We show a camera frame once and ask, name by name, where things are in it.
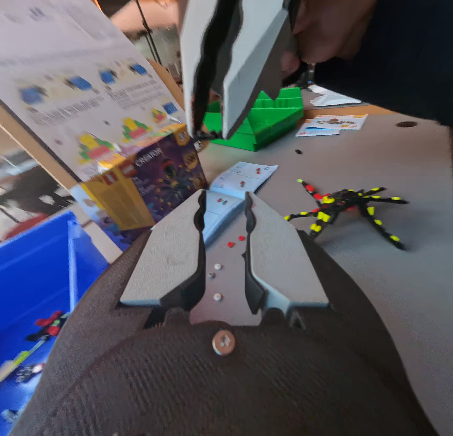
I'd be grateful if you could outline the lime green lego piece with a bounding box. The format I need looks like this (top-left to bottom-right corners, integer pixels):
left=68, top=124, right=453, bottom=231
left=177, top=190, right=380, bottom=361
left=0, top=339, right=49, bottom=381

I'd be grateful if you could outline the white folded paper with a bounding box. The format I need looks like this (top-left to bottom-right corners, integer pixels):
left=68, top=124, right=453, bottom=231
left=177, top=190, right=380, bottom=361
left=310, top=94, right=362, bottom=108

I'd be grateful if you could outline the tan wooden board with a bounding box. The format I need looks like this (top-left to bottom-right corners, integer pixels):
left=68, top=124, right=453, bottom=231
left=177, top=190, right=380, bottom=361
left=0, top=104, right=79, bottom=191

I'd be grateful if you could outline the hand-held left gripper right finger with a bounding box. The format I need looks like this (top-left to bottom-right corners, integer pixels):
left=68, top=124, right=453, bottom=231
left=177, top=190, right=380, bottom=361
left=243, top=191, right=331, bottom=328

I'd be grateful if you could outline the red black lego figure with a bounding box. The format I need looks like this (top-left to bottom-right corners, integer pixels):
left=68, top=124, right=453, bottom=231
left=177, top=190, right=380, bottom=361
left=26, top=310, right=71, bottom=342

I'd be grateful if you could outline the green stepped plastic block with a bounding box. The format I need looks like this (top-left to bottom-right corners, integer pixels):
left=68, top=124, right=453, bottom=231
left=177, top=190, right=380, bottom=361
left=203, top=87, right=305, bottom=152

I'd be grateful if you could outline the yellow topped lego leaflet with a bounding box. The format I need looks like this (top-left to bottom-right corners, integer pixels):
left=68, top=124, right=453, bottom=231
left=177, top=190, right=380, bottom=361
left=311, top=114, right=369, bottom=131

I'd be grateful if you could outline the black yellow lego spider model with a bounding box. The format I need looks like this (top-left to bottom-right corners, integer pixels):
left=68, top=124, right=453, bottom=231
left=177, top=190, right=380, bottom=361
left=284, top=179, right=409, bottom=251

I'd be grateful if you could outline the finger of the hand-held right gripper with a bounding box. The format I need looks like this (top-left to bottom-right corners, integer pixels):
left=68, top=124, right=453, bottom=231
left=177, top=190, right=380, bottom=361
left=179, top=0, right=242, bottom=138
left=221, top=0, right=301, bottom=140

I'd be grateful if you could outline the blue plastic bin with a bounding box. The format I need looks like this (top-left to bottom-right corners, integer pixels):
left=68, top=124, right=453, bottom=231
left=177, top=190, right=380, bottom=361
left=0, top=210, right=110, bottom=436

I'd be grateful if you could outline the blue white lego leaflet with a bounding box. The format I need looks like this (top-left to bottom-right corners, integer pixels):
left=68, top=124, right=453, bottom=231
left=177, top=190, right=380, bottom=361
left=295, top=119, right=341, bottom=137

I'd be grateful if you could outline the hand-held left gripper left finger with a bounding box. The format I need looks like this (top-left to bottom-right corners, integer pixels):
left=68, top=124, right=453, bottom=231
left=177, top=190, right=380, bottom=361
left=120, top=189, right=207, bottom=313

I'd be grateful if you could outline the thin black stand pole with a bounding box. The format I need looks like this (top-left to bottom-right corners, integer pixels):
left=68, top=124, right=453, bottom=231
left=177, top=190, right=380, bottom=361
left=124, top=0, right=164, bottom=66

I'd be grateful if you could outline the person's right hand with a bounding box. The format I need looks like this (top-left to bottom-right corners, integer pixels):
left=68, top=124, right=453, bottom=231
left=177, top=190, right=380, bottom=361
left=281, top=0, right=383, bottom=79

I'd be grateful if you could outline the person's right forearm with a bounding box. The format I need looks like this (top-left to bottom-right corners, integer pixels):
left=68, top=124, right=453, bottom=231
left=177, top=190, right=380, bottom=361
left=313, top=0, right=453, bottom=127

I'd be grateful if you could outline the purple lego set box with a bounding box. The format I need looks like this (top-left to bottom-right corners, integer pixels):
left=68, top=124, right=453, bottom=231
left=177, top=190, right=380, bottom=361
left=71, top=125, right=207, bottom=253

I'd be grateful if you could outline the open lego instruction booklet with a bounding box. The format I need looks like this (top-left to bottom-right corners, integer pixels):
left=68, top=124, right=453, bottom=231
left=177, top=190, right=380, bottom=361
left=203, top=161, right=279, bottom=245

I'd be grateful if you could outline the white printed lego sheet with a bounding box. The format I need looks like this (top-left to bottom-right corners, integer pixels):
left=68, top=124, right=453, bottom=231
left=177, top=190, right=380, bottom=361
left=0, top=0, right=187, bottom=183

